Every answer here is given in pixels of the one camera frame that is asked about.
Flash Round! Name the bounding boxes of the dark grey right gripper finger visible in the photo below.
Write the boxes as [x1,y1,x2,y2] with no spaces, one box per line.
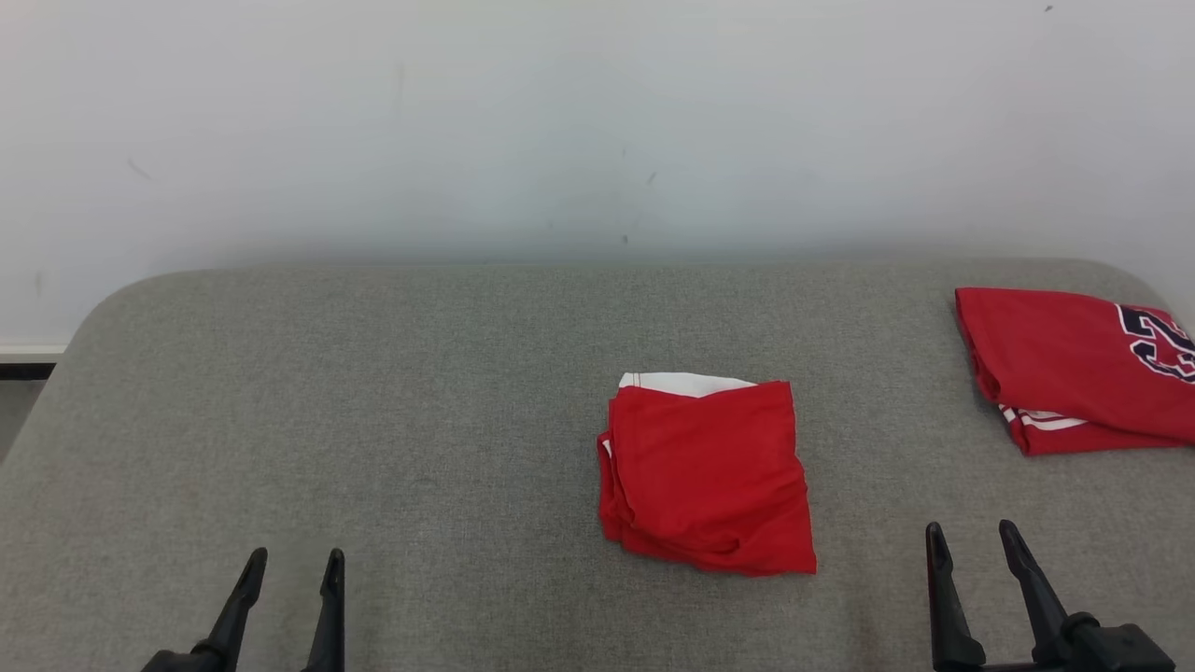
[998,519,1076,665]
[924,522,987,670]

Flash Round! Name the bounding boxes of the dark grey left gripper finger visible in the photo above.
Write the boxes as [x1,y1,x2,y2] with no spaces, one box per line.
[301,548,347,672]
[191,548,270,672]

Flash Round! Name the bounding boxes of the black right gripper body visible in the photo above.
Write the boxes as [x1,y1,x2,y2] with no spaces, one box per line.
[934,612,1178,672]

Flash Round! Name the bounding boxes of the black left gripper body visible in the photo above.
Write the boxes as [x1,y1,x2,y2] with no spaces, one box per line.
[140,648,225,672]

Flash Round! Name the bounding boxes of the red white jersey shirt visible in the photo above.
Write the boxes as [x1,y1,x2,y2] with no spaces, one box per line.
[953,287,1195,457]

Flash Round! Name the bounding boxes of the red white shorts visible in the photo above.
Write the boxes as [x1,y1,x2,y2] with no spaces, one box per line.
[596,371,819,576]

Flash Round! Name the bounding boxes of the white wall skirting board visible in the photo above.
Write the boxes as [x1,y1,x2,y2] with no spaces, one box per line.
[0,341,72,364]

